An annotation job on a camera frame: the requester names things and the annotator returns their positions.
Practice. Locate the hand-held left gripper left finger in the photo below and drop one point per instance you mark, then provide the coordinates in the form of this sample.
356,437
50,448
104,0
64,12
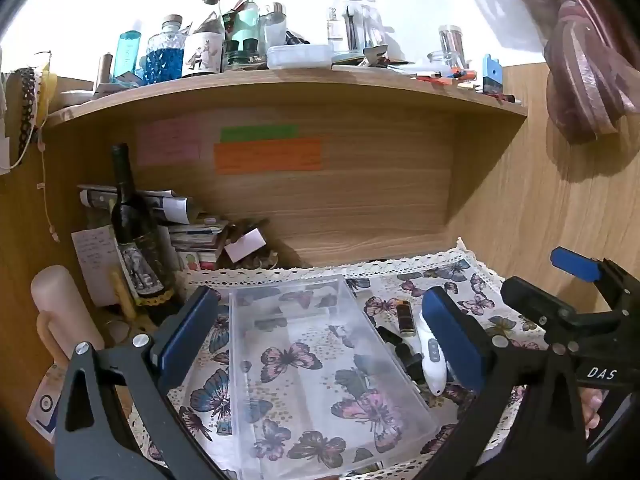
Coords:
184,332

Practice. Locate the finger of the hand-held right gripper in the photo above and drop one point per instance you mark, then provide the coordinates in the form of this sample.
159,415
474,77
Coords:
530,300
575,264

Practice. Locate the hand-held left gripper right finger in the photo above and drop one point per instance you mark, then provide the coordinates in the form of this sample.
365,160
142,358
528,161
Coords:
450,340

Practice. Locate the white pen-shaped device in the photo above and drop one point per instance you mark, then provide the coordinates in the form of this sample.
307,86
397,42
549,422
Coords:
429,360

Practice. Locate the black plastic object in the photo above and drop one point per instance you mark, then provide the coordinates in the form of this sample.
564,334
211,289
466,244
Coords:
407,360

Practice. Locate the clear plastic container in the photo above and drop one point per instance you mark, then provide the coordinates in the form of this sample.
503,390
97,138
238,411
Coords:
300,320

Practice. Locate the person's right hand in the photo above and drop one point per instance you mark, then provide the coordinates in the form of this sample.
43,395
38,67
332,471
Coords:
593,410

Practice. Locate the yellow candle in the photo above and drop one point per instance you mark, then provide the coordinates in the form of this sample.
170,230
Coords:
122,295

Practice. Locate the butterfly print tablecloth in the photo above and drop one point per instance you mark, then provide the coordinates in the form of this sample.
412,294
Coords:
395,280

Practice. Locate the stack of books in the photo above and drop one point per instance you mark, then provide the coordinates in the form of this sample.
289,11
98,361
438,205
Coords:
197,245

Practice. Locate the small white box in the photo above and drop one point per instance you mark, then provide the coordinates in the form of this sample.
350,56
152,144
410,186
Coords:
245,246

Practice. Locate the dark wine bottle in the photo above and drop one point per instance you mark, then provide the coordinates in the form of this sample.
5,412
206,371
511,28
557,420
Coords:
132,240

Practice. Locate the handwritten white note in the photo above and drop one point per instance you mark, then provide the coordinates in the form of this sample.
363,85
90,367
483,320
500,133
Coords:
95,260

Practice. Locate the blue and white packet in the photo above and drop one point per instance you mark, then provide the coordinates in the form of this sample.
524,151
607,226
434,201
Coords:
46,405

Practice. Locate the pink sticky note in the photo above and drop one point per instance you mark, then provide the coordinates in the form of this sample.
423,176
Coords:
167,145

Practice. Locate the orange sticky note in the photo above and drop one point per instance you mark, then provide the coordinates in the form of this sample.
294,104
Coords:
267,156

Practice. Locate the pink curtain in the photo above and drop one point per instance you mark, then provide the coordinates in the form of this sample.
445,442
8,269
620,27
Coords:
580,65

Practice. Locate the blue box on shelf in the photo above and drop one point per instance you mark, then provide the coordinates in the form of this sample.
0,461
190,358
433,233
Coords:
492,74

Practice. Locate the green sticky note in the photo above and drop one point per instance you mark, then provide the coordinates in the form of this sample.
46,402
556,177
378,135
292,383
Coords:
260,133

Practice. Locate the orange pen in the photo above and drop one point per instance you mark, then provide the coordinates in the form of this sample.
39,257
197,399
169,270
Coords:
457,75

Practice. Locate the glass jar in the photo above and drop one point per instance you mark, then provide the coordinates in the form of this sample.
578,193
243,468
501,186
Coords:
452,45

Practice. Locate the wooden shelf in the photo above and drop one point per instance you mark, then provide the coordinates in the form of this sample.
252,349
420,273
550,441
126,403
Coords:
350,95

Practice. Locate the brown cylinder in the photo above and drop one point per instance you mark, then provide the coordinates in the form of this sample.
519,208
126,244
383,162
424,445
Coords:
104,71

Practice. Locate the glass bottle with blue liquid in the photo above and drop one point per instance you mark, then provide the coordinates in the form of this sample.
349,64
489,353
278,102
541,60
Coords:
162,57

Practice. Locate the black lace ribbon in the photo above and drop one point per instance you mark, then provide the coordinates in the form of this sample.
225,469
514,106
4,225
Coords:
26,105

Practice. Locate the illustrated label bottle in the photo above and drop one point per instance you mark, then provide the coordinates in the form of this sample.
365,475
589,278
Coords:
202,52

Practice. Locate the slim blue bottle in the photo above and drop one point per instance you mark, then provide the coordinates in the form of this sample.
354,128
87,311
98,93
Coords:
127,52

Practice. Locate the green spray bottle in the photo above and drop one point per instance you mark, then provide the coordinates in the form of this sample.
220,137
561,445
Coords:
244,30

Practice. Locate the small clear bottle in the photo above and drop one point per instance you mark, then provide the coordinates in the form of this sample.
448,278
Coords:
274,25

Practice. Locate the clear acrylic organizer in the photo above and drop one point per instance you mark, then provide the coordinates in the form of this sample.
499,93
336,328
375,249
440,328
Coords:
355,25

